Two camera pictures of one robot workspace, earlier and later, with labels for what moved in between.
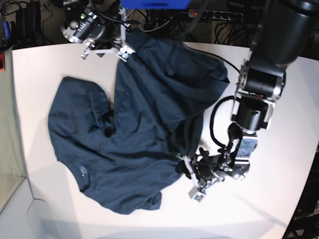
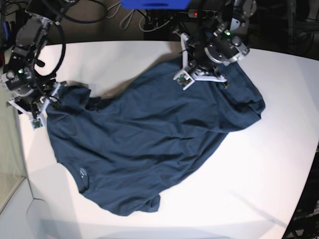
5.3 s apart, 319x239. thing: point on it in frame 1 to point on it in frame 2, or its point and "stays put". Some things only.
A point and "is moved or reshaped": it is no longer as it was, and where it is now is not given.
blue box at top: x=155 y=4 stays put
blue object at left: x=7 y=30 stays put
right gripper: x=202 y=168 to x=191 y=71
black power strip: x=217 y=15 stays put
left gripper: x=122 y=50 to x=34 y=105
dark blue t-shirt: x=124 y=152 is moved or reshaped
